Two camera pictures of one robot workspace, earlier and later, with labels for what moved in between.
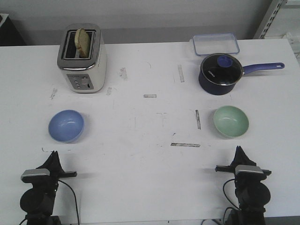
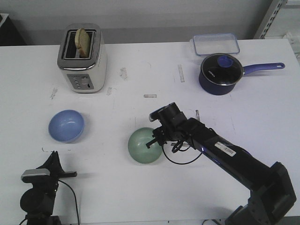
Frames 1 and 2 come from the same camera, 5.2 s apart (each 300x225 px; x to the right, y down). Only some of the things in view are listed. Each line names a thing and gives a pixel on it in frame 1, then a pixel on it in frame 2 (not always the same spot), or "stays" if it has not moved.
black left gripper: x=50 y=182 stays
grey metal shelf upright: x=274 y=7 stays
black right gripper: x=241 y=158 -> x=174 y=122
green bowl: x=230 y=121 -> x=138 y=150
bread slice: x=82 y=42 stays
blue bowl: x=66 y=125 stays
